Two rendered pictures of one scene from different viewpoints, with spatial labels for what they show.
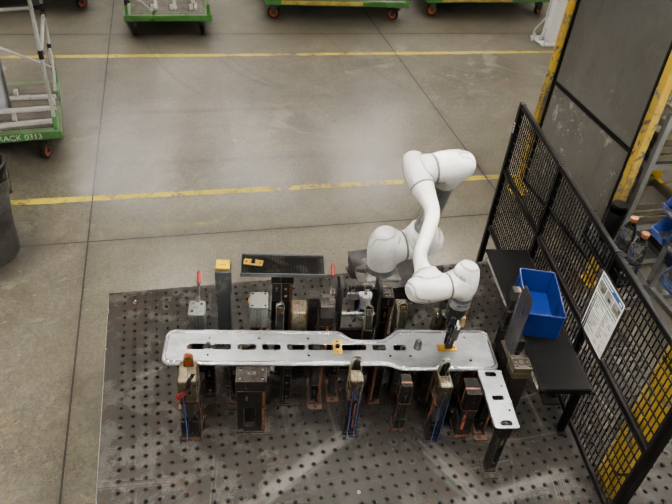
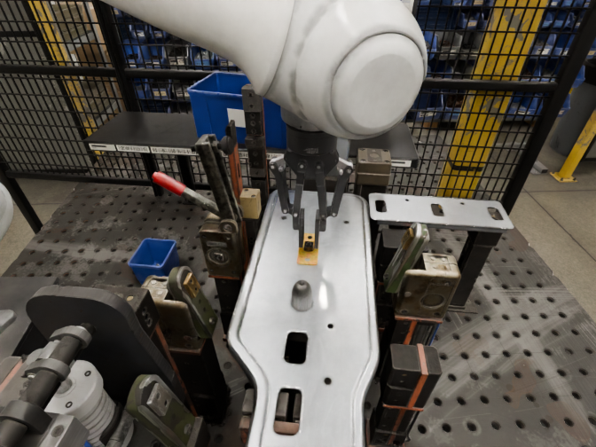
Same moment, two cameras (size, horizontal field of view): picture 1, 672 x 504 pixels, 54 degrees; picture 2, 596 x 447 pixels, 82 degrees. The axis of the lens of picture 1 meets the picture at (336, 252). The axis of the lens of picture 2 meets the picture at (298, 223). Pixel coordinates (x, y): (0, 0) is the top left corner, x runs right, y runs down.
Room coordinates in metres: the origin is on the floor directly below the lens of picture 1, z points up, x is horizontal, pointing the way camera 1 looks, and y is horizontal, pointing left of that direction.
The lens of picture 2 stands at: (1.86, -0.04, 1.45)
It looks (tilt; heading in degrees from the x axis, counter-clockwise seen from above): 39 degrees down; 284
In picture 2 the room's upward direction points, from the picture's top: straight up
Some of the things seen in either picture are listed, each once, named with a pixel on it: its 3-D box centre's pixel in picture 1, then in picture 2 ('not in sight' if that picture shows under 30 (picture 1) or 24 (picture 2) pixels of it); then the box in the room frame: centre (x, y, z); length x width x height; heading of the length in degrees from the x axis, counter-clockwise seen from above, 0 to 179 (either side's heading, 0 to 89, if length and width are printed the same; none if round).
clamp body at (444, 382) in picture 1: (437, 406); (411, 325); (1.74, -0.48, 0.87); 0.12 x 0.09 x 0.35; 7
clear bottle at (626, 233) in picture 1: (625, 237); not in sight; (2.13, -1.13, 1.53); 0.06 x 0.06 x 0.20
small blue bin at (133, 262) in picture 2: not in sight; (156, 262); (2.41, -0.61, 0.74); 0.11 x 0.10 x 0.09; 97
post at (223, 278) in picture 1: (224, 304); not in sight; (2.16, 0.48, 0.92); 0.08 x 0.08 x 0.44; 7
